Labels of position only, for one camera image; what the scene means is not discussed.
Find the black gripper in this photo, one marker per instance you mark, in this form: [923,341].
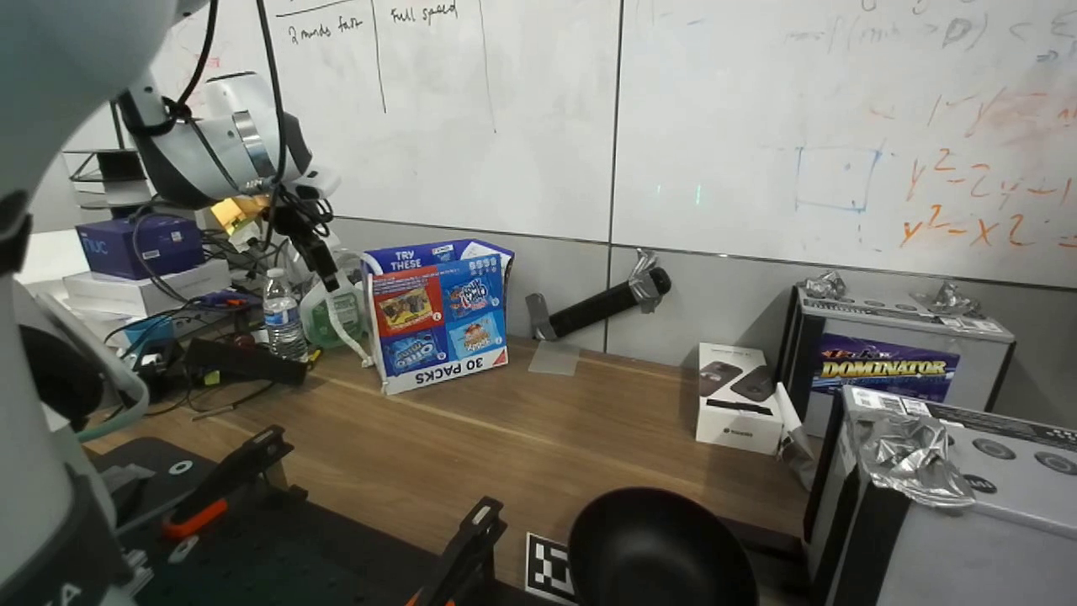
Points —
[303,221]

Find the blue Oreo carton box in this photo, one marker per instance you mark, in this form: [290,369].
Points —
[440,312]

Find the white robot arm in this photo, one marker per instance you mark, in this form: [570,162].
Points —
[59,64]

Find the blue cardboard box background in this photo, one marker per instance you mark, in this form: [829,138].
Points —
[141,243]

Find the white small product box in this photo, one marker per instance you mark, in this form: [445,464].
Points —
[737,402]

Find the clear plastic water bottle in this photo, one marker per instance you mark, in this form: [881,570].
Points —
[281,318]

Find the green spray bottle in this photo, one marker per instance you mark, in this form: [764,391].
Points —
[332,318]

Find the orange black clamp tool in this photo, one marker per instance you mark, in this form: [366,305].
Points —
[184,492]

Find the black white fiducial marker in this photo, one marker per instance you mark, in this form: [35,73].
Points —
[545,570]

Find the black frying pan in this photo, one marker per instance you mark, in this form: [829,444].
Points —
[646,548]

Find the black battery Dominator label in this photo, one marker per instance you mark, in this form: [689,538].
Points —
[886,341]

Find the black cylindrical handle tool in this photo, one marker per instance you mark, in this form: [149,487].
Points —
[640,291]

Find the black clamp bracket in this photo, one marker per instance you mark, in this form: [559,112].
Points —
[465,567]

